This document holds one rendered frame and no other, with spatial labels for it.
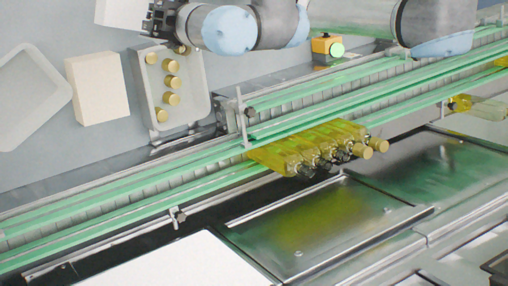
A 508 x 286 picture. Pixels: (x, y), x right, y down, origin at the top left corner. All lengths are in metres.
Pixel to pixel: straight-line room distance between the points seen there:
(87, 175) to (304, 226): 0.57
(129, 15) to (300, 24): 0.36
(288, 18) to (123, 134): 0.76
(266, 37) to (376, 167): 0.96
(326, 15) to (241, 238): 0.57
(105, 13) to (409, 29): 0.59
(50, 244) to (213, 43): 0.73
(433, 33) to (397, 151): 0.80
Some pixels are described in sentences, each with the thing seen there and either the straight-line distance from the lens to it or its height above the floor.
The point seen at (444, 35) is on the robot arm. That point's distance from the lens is 1.17.
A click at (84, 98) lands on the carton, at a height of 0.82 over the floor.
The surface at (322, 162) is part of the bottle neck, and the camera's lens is 1.46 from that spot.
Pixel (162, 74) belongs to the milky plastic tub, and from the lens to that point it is 1.57.
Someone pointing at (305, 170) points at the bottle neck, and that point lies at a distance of 1.42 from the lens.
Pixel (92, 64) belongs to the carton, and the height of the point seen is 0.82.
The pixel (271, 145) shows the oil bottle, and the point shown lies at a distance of 1.55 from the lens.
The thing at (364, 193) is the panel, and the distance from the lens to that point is 1.58.
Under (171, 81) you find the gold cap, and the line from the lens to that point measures 1.54.
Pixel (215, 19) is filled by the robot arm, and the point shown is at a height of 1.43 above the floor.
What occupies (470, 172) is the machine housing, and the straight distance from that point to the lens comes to 1.77.
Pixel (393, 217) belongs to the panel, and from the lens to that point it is 1.46.
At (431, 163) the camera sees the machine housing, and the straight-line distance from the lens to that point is 1.83.
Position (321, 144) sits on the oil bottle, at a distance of 1.52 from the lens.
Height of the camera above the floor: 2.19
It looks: 55 degrees down
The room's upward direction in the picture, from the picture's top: 116 degrees clockwise
